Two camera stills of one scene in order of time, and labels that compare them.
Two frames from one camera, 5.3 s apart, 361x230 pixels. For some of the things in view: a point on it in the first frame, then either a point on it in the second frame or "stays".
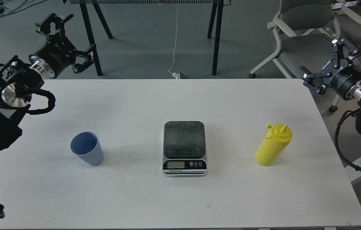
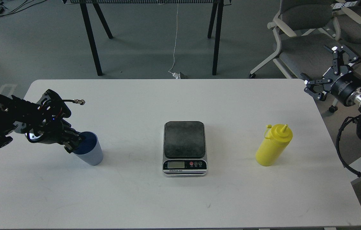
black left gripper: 57,53 → 48,127
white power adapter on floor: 176,76 stays
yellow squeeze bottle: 277,138 stays
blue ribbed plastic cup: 86,145 stays
